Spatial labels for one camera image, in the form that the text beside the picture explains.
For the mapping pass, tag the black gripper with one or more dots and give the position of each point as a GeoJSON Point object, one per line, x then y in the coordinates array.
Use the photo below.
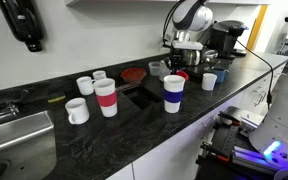
{"type": "Point", "coordinates": [177, 59]}

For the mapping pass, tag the red silicone lid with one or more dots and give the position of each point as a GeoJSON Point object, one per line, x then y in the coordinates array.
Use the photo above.
{"type": "Point", "coordinates": [183, 74]}

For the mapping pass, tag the white cup with blue band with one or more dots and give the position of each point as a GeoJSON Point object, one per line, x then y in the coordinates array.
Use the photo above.
{"type": "Point", "coordinates": [173, 92]}

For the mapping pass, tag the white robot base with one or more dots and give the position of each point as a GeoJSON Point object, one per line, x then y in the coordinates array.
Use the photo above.
{"type": "Point", "coordinates": [270, 138]}

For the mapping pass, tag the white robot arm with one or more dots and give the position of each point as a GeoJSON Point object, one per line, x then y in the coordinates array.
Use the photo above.
{"type": "Point", "coordinates": [190, 15]}

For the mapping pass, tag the clear plastic cup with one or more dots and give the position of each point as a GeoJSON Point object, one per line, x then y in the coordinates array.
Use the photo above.
{"type": "Point", "coordinates": [154, 68]}

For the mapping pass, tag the white cup with red band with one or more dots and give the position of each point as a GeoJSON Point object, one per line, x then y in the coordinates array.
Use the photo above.
{"type": "Point", "coordinates": [106, 96]}

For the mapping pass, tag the small white cup at back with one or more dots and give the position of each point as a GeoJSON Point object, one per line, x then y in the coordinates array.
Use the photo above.
{"type": "Point", "coordinates": [100, 74]}

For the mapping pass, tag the white mug behind red cup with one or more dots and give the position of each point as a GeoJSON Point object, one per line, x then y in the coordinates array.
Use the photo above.
{"type": "Point", "coordinates": [85, 85]}

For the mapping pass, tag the stainless steel carafe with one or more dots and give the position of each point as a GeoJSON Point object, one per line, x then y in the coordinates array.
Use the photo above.
{"type": "Point", "coordinates": [192, 57]}

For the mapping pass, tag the white cylindrical canister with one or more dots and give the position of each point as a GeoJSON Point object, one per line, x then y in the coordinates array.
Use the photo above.
{"type": "Point", "coordinates": [164, 71]}

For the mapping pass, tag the small white mug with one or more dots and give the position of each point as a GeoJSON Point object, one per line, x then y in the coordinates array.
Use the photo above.
{"type": "Point", "coordinates": [208, 81]}

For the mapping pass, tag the teal metal mug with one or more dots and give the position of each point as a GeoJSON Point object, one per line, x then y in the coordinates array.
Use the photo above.
{"type": "Point", "coordinates": [220, 73]}

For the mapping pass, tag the red-brown plate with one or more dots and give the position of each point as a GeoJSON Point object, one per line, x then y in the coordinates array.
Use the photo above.
{"type": "Point", "coordinates": [133, 74]}

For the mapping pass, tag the black coffee machine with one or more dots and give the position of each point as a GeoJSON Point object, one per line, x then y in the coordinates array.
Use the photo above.
{"type": "Point", "coordinates": [224, 35]}

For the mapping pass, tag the white mug near sink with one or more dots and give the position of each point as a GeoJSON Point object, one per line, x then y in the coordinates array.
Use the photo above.
{"type": "Point", "coordinates": [78, 112]}

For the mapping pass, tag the yellow green sponge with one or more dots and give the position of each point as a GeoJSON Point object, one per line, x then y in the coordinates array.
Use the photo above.
{"type": "Point", "coordinates": [55, 97]}

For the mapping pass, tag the black soap dispenser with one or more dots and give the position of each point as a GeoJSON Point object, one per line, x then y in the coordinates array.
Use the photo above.
{"type": "Point", "coordinates": [23, 21]}

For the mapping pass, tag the stainless steel sink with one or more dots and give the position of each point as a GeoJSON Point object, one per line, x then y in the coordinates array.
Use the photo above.
{"type": "Point", "coordinates": [27, 147]}

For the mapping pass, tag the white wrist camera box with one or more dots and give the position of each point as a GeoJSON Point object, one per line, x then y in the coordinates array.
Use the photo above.
{"type": "Point", "coordinates": [187, 45]}

